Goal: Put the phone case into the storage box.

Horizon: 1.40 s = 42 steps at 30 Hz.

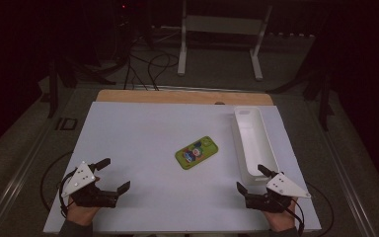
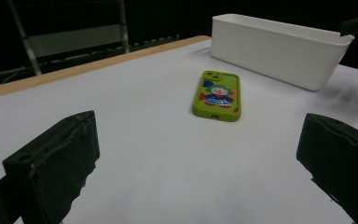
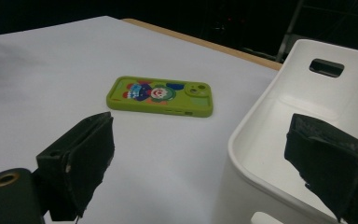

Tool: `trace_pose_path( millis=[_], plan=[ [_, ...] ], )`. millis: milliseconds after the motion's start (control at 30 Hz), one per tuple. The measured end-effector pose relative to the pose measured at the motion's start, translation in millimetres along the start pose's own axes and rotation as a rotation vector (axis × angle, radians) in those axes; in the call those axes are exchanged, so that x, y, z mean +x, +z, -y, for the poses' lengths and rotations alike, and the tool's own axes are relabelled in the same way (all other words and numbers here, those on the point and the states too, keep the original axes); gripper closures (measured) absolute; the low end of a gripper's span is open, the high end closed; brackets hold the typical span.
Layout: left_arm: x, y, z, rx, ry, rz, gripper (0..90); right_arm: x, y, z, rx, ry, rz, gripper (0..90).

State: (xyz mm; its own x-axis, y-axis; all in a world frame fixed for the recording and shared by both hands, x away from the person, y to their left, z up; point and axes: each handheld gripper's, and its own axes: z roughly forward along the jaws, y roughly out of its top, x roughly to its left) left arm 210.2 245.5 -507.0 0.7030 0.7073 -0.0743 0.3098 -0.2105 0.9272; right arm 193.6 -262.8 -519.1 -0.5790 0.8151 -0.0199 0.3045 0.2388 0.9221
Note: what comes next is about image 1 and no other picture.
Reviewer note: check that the wooden table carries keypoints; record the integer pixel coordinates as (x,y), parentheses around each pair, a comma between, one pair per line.
(177,97)

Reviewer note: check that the white metal stand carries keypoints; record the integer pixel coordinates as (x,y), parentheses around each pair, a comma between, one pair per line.
(222,24)

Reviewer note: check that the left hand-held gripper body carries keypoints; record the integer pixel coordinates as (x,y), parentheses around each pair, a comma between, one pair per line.
(79,179)

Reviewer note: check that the green phone case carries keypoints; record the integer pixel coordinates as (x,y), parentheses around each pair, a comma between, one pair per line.
(196,152)

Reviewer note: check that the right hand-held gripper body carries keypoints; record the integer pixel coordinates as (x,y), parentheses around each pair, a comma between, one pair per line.
(286,188)

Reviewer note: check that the person's right hand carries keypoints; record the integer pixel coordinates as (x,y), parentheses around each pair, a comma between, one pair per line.
(281,221)

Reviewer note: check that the person's left hand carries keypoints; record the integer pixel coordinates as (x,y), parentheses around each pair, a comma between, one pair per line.
(80,215)

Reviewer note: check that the black tripod stand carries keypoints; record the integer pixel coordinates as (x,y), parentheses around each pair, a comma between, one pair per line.
(54,89)
(322,98)

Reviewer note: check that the white plastic bin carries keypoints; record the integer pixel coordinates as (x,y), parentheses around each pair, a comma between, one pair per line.
(255,141)

